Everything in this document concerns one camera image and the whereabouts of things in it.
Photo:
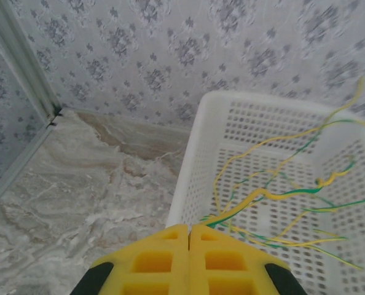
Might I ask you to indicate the plain white perforated basket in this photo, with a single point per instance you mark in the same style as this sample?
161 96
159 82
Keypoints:
185 190

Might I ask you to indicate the aluminium table side rail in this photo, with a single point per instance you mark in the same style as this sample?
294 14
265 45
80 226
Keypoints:
19 167

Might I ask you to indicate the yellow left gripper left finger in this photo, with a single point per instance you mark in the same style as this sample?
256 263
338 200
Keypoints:
179 261

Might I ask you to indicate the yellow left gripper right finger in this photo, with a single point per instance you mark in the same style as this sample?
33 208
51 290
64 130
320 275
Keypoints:
198 264

